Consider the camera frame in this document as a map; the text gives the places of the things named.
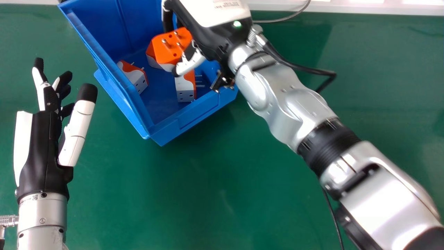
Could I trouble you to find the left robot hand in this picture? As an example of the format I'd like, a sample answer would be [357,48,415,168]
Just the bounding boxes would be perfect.
[13,57,98,203]

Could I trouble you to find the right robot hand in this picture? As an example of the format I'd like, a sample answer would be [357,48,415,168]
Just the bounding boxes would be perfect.
[162,0,253,77]

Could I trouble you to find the white-and-orange plug adapter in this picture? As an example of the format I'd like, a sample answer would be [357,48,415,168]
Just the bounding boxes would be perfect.
[174,69,205,103]
[146,27,193,73]
[117,60,149,95]

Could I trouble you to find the blue plastic bin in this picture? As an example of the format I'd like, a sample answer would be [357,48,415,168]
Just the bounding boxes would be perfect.
[58,0,239,147]

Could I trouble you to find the grey cable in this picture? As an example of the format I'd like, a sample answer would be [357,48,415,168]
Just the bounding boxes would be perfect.
[252,0,311,24]

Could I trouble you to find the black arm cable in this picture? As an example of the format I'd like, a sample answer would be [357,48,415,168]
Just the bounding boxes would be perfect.
[264,41,337,93]

